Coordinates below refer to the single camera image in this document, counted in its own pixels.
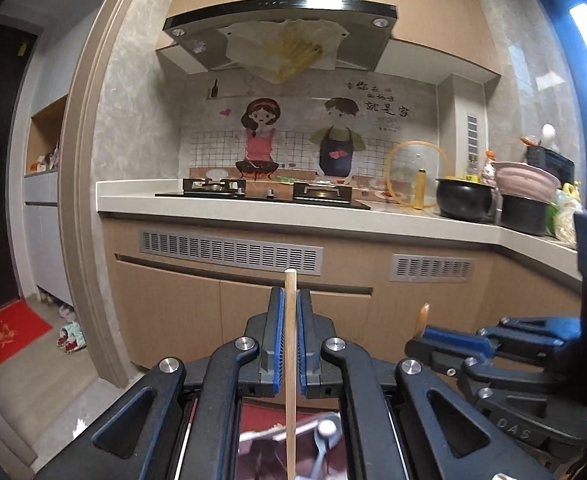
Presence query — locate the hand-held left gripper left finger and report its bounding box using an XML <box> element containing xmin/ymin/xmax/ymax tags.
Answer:
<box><xmin>33</xmin><ymin>287</ymin><xmax>286</xmax><ymax>480</ymax></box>

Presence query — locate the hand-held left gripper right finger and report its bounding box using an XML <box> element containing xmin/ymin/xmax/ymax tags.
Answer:
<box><xmin>296</xmin><ymin>289</ymin><xmax>557</xmax><ymax>480</ymax></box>

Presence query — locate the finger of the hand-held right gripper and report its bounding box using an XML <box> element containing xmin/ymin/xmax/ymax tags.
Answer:
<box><xmin>404</xmin><ymin>327</ymin><xmax>587</xmax><ymax>461</ymax></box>
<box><xmin>476</xmin><ymin>315</ymin><xmax>583</xmax><ymax>358</ymax></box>

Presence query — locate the wooden chopstick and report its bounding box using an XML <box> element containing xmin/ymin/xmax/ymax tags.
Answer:
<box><xmin>284</xmin><ymin>269</ymin><xmax>297</xmax><ymax>480</ymax></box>

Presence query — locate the purple utensil box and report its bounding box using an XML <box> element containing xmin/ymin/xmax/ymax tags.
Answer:
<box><xmin>238</xmin><ymin>405</ymin><xmax>347</xmax><ymax>480</ymax></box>

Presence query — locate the plastic bag of food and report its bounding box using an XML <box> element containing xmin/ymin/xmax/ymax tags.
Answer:
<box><xmin>548</xmin><ymin>185</ymin><xmax>581</xmax><ymax>247</ymax></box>

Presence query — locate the short grey vent grille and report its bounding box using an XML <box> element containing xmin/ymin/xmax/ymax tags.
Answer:
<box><xmin>390</xmin><ymin>254</ymin><xmax>477</xmax><ymax>281</ymax></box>

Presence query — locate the black inner cooker pot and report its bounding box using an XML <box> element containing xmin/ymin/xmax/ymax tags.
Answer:
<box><xmin>501</xmin><ymin>192</ymin><xmax>554</xmax><ymax>235</ymax></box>

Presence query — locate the metal spoon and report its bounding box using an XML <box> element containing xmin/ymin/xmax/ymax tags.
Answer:
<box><xmin>306</xmin><ymin>412</ymin><xmax>341</xmax><ymax>480</ymax></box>

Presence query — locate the beige kitchen base cabinet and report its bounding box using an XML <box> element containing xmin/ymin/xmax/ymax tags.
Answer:
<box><xmin>100</xmin><ymin>210</ymin><xmax>584</xmax><ymax>376</ymax></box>

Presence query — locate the long grey vent grille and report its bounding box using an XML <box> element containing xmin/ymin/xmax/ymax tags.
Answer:
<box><xmin>139</xmin><ymin>230</ymin><xmax>324</xmax><ymax>277</ymax></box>

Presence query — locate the black countertop appliance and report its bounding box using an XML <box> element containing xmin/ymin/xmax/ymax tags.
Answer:
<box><xmin>526</xmin><ymin>146</ymin><xmax>575</xmax><ymax>186</ymax></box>

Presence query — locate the pink plastic basin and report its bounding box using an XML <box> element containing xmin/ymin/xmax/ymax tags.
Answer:
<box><xmin>491</xmin><ymin>161</ymin><xmax>561</xmax><ymax>196</ymax></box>

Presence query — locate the white kitchen countertop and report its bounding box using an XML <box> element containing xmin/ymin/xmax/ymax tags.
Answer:
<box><xmin>96</xmin><ymin>180</ymin><xmax>587</xmax><ymax>286</ymax></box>

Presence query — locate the black cooking pot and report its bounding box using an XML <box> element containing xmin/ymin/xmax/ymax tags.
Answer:
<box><xmin>434</xmin><ymin>176</ymin><xmax>497</xmax><ymax>222</ymax></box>

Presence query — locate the black gas stove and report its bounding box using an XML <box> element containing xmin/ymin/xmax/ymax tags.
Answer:
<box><xmin>154</xmin><ymin>177</ymin><xmax>371</xmax><ymax>211</ymax></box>

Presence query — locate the yellow rimmed glass pot lid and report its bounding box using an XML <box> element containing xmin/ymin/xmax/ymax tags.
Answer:
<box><xmin>385</xmin><ymin>140</ymin><xmax>451</xmax><ymax>209</ymax></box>

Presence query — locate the pair of patterned slippers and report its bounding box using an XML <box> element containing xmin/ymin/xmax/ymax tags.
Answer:
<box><xmin>56</xmin><ymin>320</ymin><xmax>89</xmax><ymax>355</ymax></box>

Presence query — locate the white hallway cupboard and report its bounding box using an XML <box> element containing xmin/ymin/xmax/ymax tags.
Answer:
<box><xmin>23</xmin><ymin>172</ymin><xmax>74</xmax><ymax>306</ymax></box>

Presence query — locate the red doormat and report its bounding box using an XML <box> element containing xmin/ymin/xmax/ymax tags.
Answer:
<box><xmin>0</xmin><ymin>299</ymin><xmax>54</xmax><ymax>380</ymax></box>

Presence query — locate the greasy paper sheet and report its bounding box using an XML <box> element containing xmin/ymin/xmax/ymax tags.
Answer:
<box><xmin>218</xmin><ymin>17</ymin><xmax>348</xmax><ymax>85</ymax></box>

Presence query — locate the range hood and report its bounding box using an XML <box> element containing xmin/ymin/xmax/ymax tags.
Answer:
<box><xmin>156</xmin><ymin>0</ymin><xmax>398</xmax><ymax>73</ymax></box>

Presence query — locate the cartoon couple wall poster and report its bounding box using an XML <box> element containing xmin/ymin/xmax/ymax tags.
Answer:
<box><xmin>180</xmin><ymin>77</ymin><xmax>439</xmax><ymax>186</ymax></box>

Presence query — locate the beige door frame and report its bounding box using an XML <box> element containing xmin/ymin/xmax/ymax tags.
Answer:
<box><xmin>63</xmin><ymin>0</ymin><xmax>174</xmax><ymax>388</ymax></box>

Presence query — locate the wall shelf niche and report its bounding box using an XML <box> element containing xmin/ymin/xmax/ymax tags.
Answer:
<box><xmin>23</xmin><ymin>94</ymin><xmax>69</xmax><ymax>177</ymax></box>

